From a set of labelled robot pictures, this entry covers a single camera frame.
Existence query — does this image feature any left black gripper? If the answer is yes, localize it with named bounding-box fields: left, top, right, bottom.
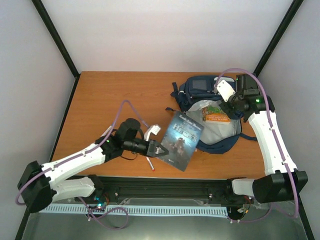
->
left=124, top=137, right=170, bottom=158

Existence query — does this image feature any red marker pen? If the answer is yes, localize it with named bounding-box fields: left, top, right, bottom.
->
left=146, top=156, right=155, bottom=172

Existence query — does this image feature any dark blue fantasy book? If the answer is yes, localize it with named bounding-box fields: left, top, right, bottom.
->
left=159, top=111, right=204, bottom=172

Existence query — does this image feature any orange green thick paperback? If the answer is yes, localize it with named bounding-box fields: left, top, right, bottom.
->
left=201, top=105, right=231, bottom=124

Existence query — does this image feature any navy blue student backpack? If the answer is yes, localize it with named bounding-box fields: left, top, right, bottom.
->
left=170, top=75, right=257, bottom=154

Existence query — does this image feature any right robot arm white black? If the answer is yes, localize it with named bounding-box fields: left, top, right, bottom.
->
left=214, top=73, right=308, bottom=203

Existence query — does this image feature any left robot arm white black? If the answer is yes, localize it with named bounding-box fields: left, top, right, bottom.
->
left=16, top=118, right=169, bottom=213

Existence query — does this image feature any teal capped white marker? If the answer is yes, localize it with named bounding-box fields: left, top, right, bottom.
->
left=101, top=125, right=112, bottom=137

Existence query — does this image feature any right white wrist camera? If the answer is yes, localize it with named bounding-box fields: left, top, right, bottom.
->
left=216, top=80, right=236, bottom=102

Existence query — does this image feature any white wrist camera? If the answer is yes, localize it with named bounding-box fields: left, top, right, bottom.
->
left=143, top=124, right=161, bottom=141
left=216, top=80, right=236, bottom=102

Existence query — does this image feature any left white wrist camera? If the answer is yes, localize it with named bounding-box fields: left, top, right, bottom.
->
left=143, top=124, right=161, bottom=141

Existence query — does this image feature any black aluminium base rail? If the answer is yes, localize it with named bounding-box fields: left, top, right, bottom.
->
left=72, top=174, right=266, bottom=208

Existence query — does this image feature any light blue slotted cable duct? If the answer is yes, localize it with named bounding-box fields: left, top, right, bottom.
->
left=40, top=203, right=228, bottom=218

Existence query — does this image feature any right black frame post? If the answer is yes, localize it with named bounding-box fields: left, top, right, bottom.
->
left=253, top=0, right=304, bottom=77

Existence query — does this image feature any black frame post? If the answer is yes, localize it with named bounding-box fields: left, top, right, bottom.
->
left=253, top=0, right=304, bottom=77
left=31, top=0, right=81, bottom=77

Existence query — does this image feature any left black frame post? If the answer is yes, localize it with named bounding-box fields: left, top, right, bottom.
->
left=31, top=0, right=81, bottom=77

